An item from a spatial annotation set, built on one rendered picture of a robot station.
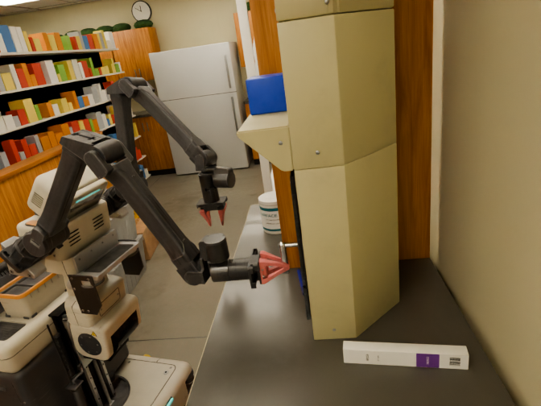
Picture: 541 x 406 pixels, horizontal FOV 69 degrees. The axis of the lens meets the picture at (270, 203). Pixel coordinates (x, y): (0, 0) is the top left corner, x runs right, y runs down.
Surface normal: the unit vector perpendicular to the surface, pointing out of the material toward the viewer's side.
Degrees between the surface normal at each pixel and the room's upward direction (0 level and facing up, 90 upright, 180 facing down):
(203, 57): 90
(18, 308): 92
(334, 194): 90
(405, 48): 90
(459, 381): 0
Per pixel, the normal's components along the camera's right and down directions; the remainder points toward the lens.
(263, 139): -0.07, 0.38
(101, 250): 0.95, -0.01
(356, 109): 0.64, 0.20
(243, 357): -0.14, -0.92
